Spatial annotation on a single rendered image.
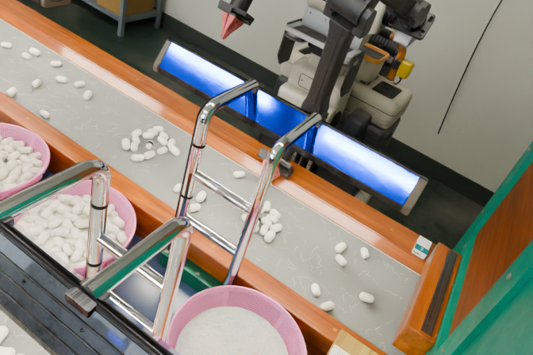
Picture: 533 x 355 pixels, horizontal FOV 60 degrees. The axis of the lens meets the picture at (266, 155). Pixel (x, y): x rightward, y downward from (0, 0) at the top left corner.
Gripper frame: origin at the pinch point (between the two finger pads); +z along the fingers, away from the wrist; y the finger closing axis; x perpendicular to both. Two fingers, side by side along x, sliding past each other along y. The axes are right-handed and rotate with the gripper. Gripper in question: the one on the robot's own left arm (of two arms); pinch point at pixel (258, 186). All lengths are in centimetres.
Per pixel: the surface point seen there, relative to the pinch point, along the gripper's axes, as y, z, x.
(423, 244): 44.4, -11.0, 5.0
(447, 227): 63, -67, 153
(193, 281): 4.7, 29.3, -16.5
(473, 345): 53, 11, -43
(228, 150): -15.3, -4.9, 4.5
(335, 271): 29.3, 8.7, -5.3
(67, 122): -53, 15, -10
